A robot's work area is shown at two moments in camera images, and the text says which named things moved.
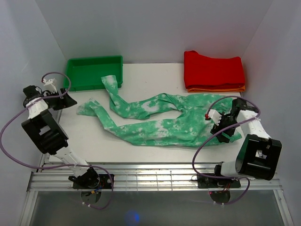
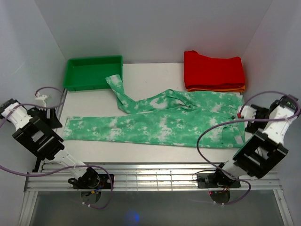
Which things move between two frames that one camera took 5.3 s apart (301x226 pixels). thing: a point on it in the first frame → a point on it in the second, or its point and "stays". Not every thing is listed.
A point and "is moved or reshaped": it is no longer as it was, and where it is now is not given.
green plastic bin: (85, 74) stays
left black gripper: (66, 102) → (53, 121)
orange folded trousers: (239, 89) stays
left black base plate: (105, 182) stays
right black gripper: (216, 128) → (252, 128)
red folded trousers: (200, 70) stays
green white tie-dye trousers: (188, 127) is moved or reshaped
